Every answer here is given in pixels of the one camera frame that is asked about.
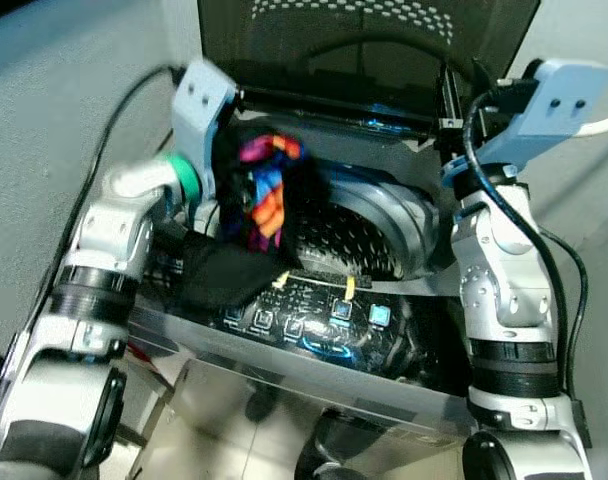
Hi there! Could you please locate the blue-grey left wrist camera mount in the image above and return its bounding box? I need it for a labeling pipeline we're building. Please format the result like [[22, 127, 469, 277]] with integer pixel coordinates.
[[171, 58, 241, 203]]

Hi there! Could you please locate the perforated steel washer drum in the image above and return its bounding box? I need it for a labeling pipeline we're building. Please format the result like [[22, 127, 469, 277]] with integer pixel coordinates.
[[282, 165, 441, 282]]

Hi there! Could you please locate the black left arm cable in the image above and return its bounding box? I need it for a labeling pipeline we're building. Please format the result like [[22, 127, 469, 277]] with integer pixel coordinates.
[[22, 63, 186, 353]]

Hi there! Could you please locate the rainbow striped cloth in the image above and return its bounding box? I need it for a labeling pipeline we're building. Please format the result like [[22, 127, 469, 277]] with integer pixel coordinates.
[[237, 133, 307, 254]]

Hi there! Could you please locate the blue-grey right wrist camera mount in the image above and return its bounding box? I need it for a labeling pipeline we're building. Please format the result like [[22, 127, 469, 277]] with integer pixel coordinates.
[[442, 58, 608, 190]]

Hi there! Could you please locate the glossy black washer control panel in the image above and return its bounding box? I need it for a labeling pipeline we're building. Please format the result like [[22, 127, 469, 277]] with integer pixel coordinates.
[[154, 255, 476, 387]]

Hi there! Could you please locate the dark tinted washer lid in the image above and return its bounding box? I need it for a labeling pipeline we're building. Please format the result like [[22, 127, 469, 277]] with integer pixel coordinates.
[[197, 0, 543, 132]]

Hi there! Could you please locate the black garment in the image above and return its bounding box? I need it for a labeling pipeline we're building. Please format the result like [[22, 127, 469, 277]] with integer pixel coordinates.
[[173, 150, 332, 314]]

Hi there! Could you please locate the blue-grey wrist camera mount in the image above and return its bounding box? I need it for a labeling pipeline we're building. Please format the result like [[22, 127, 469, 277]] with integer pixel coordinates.
[[171, 58, 241, 203], [442, 58, 608, 190]]

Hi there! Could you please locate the white water hose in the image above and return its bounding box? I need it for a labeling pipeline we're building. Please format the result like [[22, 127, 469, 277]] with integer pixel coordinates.
[[582, 109, 608, 140]]

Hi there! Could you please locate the grey top-load washing machine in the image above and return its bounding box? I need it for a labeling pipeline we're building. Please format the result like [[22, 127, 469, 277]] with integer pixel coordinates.
[[124, 0, 547, 480]]

